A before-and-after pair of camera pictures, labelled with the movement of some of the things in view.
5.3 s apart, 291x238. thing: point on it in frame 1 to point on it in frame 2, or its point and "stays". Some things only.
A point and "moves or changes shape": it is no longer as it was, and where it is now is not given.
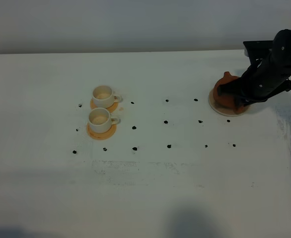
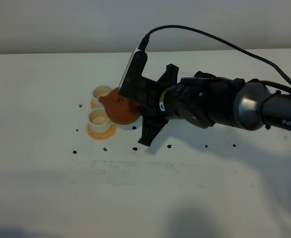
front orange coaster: x=102 y=136 stays
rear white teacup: x=103 y=96 stays
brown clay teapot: x=230 y=101 moves or changes shape
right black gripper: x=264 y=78 to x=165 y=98
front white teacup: x=100 y=121 stays
